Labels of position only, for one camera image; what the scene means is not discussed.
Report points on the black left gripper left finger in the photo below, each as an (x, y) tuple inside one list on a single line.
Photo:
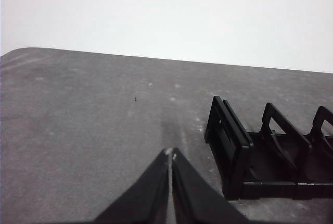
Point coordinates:
[(145, 200)]

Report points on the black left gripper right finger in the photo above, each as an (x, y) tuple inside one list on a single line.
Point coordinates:
[(195, 200)]

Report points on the black plastic plate rack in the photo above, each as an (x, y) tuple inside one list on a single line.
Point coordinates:
[(234, 156)]

